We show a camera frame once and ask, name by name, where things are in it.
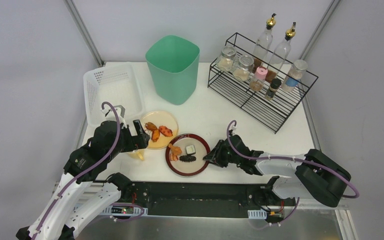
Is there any yellow mug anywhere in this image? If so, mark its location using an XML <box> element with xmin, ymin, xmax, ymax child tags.
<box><xmin>127</xmin><ymin>149</ymin><xmax>145</xmax><ymax>161</ymax></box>

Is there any shrimp piece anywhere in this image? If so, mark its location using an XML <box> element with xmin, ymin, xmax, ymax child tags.
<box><xmin>169</xmin><ymin>153</ymin><xmax>179</xmax><ymax>162</ymax></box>

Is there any fried chicken nugget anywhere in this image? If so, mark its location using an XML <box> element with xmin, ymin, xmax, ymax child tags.
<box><xmin>168</xmin><ymin>143</ymin><xmax>183</xmax><ymax>156</ymax></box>

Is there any black lid pepper shaker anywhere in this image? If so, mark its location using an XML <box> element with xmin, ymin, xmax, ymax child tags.
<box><xmin>264</xmin><ymin>78</ymin><xmax>282</xmax><ymax>101</ymax></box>

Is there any red rimmed plate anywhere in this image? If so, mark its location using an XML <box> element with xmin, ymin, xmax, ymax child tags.
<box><xmin>165</xmin><ymin>133</ymin><xmax>210</xmax><ymax>177</ymax></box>

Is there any black sea cucumber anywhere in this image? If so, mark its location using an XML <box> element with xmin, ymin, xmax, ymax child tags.
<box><xmin>179</xmin><ymin>155</ymin><xmax>197</xmax><ymax>163</ymax></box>

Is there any sushi roll piece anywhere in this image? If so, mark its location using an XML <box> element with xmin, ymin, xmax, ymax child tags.
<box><xmin>185</xmin><ymin>144</ymin><xmax>196</xmax><ymax>156</ymax></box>

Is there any green plastic bin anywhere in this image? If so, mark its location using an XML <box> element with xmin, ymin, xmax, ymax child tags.
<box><xmin>145</xmin><ymin>35</ymin><xmax>200</xmax><ymax>106</ymax></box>

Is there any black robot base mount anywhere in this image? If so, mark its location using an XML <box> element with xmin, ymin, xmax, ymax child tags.
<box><xmin>118</xmin><ymin>181</ymin><xmax>296</xmax><ymax>219</ymax></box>

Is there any cream plate with leaf pattern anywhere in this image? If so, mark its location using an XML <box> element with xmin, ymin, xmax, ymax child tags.
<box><xmin>140</xmin><ymin>110</ymin><xmax>179</xmax><ymax>150</ymax></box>

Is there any silver lid spice jar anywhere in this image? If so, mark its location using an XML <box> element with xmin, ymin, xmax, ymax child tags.
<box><xmin>281</xmin><ymin>59</ymin><xmax>309</xmax><ymax>93</ymax></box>

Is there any glass jar with rice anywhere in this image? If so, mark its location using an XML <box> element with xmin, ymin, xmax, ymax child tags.
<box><xmin>232</xmin><ymin>55</ymin><xmax>254</xmax><ymax>82</ymax></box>

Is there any pink lid spice shaker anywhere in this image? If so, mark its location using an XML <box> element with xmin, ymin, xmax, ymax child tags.
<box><xmin>249</xmin><ymin>66</ymin><xmax>268</xmax><ymax>92</ymax></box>

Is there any glass jar with grains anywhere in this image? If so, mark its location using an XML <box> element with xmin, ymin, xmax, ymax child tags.
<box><xmin>216</xmin><ymin>46</ymin><xmax>237</xmax><ymax>72</ymax></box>

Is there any gold spout oil bottle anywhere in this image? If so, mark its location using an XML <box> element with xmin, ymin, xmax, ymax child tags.
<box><xmin>252</xmin><ymin>13</ymin><xmax>277</xmax><ymax>72</ymax></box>

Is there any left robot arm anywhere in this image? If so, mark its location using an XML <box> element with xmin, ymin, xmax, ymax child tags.
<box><xmin>16</xmin><ymin>119</ymin><xmax>150</xmax><ymax>240</ymax></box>

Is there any white plastic basket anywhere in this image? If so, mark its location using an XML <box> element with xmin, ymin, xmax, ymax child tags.
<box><xmin>83</xmin><ymin>62</ymin><xmax>145</xmax><ymax>127</ymax></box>

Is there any fried chicken wing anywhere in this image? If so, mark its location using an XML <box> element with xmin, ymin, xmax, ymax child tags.
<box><xmin>145</xmin><ymin>122</ymin><xmax>160</xmax><ymax>143</ymax></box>

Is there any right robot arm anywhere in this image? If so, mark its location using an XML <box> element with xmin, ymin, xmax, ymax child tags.
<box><xmin>203</xmin><ymin>135</ymin><xmax>356</xmax><ymax>208</ymax></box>

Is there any black wire rack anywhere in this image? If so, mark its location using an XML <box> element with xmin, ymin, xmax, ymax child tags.
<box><xmin>207</xmin><ymin>32</ymin><xmax>319</xmax><ymax>133</ymax></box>

